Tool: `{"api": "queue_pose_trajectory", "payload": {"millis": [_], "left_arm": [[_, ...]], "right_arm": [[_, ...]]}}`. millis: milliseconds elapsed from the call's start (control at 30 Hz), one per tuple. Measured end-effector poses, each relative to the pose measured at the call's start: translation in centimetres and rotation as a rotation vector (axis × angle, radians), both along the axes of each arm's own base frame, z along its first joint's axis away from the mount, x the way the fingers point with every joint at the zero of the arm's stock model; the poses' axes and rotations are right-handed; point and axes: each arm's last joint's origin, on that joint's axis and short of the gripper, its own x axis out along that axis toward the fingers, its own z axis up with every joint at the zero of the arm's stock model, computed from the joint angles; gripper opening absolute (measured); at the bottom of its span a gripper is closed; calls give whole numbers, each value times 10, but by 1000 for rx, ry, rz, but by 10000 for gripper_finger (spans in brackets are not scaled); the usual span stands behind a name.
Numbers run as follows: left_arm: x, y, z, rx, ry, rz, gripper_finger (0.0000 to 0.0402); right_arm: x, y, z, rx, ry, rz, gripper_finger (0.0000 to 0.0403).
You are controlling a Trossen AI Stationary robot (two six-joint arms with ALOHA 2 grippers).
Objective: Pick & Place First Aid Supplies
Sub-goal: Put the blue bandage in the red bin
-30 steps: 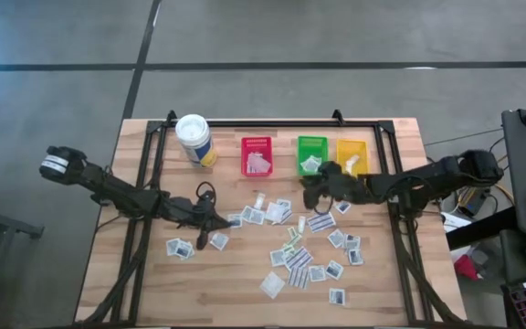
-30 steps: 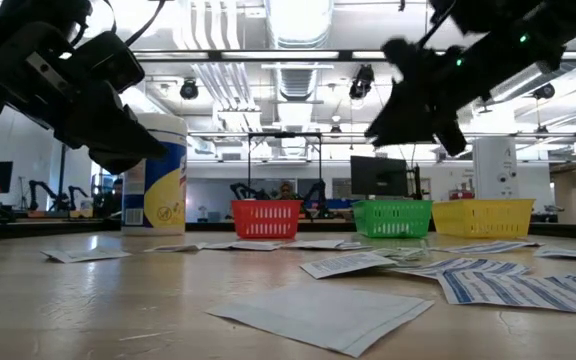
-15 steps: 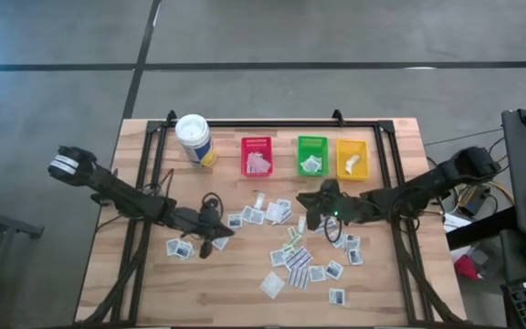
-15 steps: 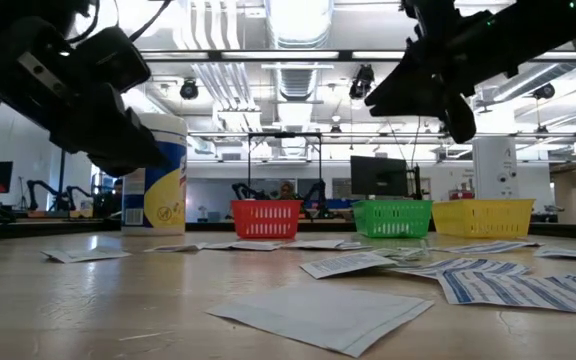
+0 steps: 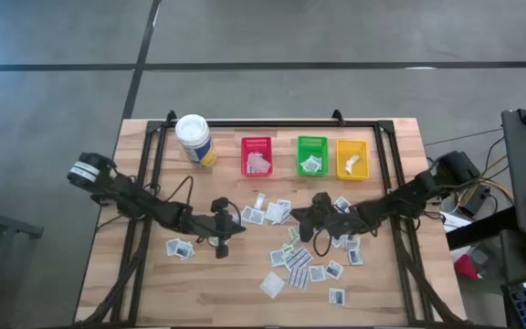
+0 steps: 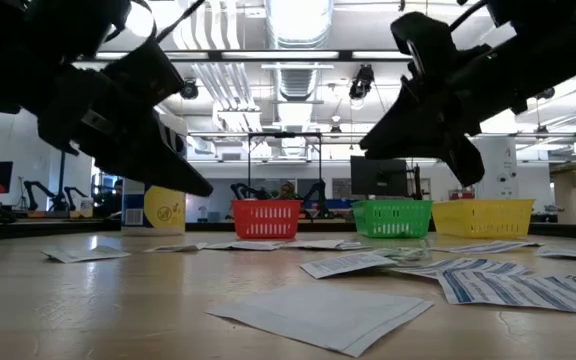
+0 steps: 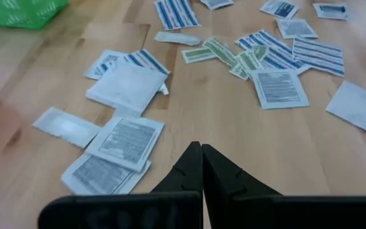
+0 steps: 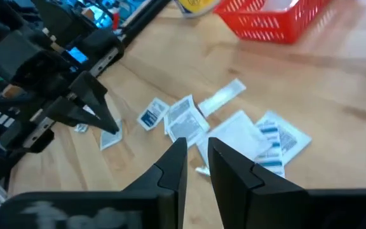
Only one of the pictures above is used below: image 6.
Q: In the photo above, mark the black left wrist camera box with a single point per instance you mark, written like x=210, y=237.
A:
x=143, y=72

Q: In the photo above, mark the black background frame post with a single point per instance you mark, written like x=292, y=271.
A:
x=62, y=180

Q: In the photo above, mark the yellow plastic basket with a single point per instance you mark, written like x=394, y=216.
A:
x=483, y=218

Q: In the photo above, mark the silver ceiling air duct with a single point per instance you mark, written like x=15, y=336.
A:
x=298, y=85

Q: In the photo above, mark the white packet with grey print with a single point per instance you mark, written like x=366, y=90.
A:
x=85, y=253
x=573, y=254

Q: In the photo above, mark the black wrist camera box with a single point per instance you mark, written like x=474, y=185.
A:
x=143, y=72
x=425, y=45

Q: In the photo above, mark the white blue yellow wipes canister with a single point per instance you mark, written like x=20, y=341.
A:
x=163, y=210

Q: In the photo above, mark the red plastic basket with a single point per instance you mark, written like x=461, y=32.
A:
x=266, y=220

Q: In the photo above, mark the red background box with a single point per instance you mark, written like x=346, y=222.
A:
x=460, y=194

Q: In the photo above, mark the black table edge rail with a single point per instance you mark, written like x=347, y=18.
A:
x=43, y=231

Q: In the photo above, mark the person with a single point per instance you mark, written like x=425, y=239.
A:
x=116, y=187
x=287, y=190

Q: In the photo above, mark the white packet with green print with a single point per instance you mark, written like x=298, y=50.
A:
x=400, y=253

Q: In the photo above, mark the black overhead frame light bar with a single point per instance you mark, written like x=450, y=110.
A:
x=345, y=55

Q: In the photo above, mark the black ceiling mounted camera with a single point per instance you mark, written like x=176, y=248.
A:
x=545, y=93
x=189, y=90

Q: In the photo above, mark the large plain white gauze packet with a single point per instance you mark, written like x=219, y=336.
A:
x=318, y=315

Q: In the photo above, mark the green plastic basket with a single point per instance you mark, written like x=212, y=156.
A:
x=392, y=220

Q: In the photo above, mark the black hanging overhead camera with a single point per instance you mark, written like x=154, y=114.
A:
x=363, y=82

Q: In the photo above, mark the black background frame stand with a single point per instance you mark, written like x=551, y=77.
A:
x=284, y=135

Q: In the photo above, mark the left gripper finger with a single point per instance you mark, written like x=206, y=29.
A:
x=143, y=160
x=173, y=137

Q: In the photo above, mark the white background cabinet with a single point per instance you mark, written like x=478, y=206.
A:
x=500, y=170

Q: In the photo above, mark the black background robot arm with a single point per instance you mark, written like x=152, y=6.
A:
x=30, y=192
x=243, y=190
x=73, y=195
x=318, y=195

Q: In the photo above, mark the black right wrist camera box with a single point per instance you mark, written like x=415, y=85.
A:
x=425, y=45

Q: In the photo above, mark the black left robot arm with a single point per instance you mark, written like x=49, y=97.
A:
x=18, y=30

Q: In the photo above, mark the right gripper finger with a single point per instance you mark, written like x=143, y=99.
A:
x=403, y=130

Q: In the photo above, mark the white packet with blue label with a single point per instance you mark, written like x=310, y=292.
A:
x=175, y=247

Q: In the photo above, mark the wide blue striped bandage packet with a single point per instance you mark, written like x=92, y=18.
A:
x=518, y=292

